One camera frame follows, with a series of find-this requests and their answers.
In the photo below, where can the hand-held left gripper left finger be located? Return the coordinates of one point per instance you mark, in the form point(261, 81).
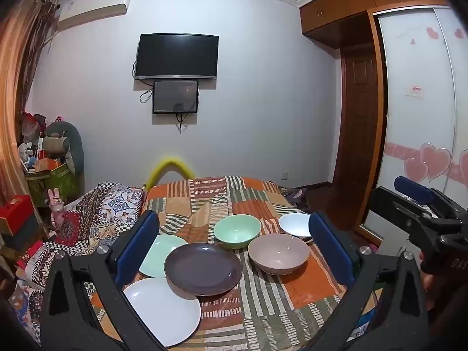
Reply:
point(137, 241)

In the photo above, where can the white air conditioner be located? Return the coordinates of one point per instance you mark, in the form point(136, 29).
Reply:
point(91, 11)

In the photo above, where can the dark purple plate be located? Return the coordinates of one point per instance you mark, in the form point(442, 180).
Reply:
point(203, 268)

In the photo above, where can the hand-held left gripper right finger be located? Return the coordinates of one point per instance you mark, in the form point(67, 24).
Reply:
point(331, 248)

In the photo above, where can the yellow foam tube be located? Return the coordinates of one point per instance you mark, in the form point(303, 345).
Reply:
point(170, 161)

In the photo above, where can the brown patterned curtain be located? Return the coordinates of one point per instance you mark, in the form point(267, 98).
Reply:
point(34, 55)

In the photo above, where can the small black wall monitor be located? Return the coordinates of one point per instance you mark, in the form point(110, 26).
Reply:
point(175, 97)

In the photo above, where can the wardrobe with heart print doors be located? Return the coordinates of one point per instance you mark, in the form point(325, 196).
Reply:
point(413, 135)

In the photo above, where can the green storage box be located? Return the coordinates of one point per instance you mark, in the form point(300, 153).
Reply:
point(55, 184)

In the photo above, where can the colourful cartoon blanket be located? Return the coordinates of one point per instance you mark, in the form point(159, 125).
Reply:
point(362, 331)

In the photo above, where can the orange striped curtain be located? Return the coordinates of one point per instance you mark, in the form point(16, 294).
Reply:
point(11, 98)

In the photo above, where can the pink bowl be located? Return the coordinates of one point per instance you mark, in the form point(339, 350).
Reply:
point(278, 252)

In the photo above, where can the wooden overhead cabinet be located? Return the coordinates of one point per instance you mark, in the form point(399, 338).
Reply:
point(347, 7)

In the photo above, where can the red box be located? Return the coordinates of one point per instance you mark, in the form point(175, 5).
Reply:
point(16, 214)

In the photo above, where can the pink rabbit toy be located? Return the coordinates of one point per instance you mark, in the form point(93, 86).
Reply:
point(56, 208)

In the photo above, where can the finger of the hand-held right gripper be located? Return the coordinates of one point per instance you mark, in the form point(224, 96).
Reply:
point(413, 188)
point(391, 204)

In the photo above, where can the green bowl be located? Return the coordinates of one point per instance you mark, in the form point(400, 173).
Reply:
point(236, 230)

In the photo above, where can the black wall television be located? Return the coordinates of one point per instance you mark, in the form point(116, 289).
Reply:
point(177, 56)

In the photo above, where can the grey plush toy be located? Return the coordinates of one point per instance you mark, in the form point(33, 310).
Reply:
point(73, 142)

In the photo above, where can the white plate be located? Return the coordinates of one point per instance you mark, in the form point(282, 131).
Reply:
point(161, 310)

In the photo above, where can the red plastic bag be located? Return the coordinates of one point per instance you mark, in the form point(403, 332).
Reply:
point(33, 122)

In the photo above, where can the floral patterned quilt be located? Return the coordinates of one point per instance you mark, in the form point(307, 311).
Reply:
point(106, 204)

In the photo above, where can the person's right hand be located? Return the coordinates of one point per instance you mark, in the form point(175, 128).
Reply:
point(427, 285)

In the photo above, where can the striped patchwork blanket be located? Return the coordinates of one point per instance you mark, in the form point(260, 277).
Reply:
point(256, 314)

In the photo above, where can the white bowl with dark spots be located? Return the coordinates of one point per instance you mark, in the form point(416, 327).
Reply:
point(294, 225)

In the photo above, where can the purple backpack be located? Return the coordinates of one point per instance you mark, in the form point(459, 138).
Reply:
point(294, 195)

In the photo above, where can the green plate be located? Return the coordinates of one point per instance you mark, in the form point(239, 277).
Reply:
point(161, 252)

